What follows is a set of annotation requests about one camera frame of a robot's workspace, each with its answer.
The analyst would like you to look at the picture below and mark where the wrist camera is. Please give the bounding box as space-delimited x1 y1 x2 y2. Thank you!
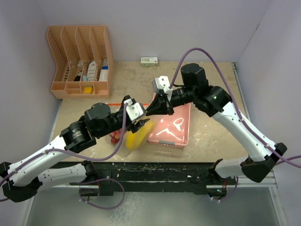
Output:
123 98 146 122
152 75 173 101

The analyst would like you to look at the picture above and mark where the yellow sponge in organizer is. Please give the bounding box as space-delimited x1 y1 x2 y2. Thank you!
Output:
84 87 93 94

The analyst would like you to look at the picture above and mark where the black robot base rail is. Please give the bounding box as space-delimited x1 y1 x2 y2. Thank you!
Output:
44 161 238 196

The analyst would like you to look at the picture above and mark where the yellow banana bunch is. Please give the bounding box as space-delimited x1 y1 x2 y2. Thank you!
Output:
125 121 155 150

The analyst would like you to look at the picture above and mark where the pink plastic basket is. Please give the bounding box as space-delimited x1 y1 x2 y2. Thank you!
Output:
147 104 191 149

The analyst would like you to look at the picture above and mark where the clear blue-zipper bag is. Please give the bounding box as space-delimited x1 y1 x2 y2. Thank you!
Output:
112 103 156 156

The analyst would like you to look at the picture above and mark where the clear orange-zipper bag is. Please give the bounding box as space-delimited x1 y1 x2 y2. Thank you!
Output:
106 103 123 146

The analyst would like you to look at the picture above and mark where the white tube in organizer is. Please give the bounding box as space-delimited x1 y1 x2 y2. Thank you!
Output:
87 61 96 81

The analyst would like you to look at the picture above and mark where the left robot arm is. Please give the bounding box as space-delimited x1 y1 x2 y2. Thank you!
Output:
0 96 146 202

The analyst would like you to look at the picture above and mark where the orange desk file organizer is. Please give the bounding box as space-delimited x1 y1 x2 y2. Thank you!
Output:
46 25 114 99

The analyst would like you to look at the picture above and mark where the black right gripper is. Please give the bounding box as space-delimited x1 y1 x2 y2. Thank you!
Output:
145 86 197 115

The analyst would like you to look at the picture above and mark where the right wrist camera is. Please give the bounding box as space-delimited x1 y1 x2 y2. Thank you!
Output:
152 75 173 101

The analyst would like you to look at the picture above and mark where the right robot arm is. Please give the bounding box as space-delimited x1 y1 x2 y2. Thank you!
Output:
146 63 287 184

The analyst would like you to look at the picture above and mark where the red strawberry cluster with leaves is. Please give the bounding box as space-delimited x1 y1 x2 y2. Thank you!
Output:
109 129 122 145

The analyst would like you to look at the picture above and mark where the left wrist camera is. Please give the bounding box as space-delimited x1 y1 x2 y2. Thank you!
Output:
123 98 146 122

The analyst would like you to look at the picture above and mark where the green white small box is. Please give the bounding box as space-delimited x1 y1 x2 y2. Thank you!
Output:
140 56 158 67

